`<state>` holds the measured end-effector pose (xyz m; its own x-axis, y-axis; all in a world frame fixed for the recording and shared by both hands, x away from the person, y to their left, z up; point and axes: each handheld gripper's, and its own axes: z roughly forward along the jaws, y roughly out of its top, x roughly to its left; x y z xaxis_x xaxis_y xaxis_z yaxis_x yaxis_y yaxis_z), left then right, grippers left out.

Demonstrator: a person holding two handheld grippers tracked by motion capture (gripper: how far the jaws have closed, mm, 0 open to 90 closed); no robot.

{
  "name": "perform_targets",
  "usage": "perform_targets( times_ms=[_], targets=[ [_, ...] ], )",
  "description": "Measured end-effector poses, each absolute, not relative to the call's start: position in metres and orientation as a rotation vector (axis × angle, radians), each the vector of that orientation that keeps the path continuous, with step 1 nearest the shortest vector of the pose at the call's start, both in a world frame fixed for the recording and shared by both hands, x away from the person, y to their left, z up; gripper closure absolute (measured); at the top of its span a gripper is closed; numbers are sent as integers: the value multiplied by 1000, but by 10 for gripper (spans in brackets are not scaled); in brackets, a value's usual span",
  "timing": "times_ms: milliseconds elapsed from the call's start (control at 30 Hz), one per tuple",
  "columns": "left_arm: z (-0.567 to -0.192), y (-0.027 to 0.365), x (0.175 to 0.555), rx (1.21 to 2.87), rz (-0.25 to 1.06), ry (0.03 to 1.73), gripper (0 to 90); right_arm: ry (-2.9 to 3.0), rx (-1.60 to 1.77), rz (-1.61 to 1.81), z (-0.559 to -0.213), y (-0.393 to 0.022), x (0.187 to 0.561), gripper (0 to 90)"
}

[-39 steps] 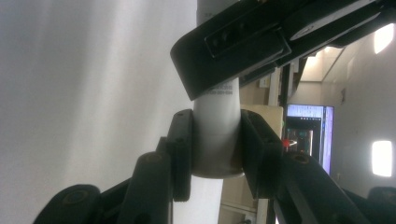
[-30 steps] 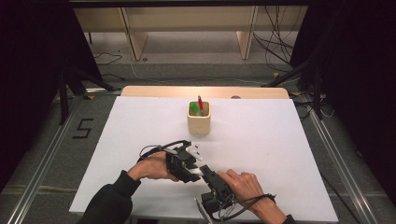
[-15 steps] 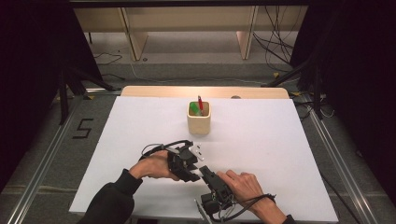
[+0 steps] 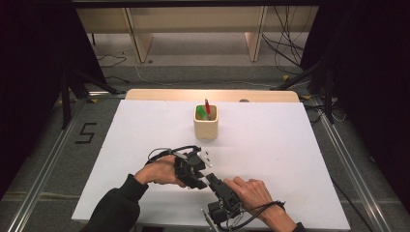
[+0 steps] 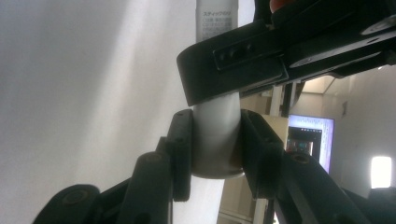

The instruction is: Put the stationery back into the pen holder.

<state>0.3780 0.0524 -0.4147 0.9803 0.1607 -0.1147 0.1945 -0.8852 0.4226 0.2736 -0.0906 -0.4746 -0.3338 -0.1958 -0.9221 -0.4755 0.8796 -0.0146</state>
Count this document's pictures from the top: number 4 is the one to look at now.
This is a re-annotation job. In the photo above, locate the black metal stand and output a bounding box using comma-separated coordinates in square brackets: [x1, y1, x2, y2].
[270, 57, 337, 126]
[59, 69, 122, 131]

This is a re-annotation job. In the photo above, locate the square wooden pen holder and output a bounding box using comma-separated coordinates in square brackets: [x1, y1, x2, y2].
[192, 104, 220, 141]

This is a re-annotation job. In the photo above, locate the person's left hand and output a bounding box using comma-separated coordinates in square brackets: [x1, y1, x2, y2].
[133, 154, 187, 189]

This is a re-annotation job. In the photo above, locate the light wooden table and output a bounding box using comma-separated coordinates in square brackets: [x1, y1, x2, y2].
[124, 89, 301, 103]

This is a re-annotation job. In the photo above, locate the black curtain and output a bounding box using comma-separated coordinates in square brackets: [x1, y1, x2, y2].
[0, 0, 108, 201]
[300, 0, 410, 207]

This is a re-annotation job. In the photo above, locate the long wooden desk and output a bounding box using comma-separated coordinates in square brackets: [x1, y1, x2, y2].
[75, 6, 320, 64]

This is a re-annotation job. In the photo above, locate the person's right hand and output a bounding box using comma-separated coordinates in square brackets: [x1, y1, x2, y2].
[223, 176, 276, 224]

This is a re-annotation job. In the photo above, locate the hand-held gripper cable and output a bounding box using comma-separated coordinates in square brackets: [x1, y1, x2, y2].
[221, 200, 287, 232]
[146, 145, 202, 166]

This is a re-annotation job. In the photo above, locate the green highlighter pen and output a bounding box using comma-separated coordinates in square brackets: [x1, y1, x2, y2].
[195, 105, 209, 121]

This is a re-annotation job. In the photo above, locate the right hand-held gripper cable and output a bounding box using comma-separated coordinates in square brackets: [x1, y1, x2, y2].
[221, 200, 287, 232]

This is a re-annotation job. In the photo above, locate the bundle of black cables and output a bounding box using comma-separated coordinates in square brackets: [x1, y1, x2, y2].
[261, 6, 311, 75]

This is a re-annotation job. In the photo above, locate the thin black floor cable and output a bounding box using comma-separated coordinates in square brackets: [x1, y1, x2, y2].
[332, 179, 375, 232]

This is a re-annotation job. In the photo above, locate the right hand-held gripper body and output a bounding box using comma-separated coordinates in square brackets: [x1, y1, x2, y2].
[201, 186, 244, 232]

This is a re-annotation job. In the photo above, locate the aluminium floor rail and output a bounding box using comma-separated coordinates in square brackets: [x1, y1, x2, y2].
[317, 99, 393, 232]
[6, 96, 89, 232]

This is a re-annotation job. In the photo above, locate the white table cover board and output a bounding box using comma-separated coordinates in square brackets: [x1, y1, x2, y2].
[71, 99, 351, 231]

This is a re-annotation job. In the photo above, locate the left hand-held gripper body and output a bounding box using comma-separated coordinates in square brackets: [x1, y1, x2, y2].
[173, 146, 215, 182]

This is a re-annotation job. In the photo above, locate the left hand-held gripper cable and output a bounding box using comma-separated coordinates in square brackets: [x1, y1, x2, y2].
[146, 145, 202, 166]

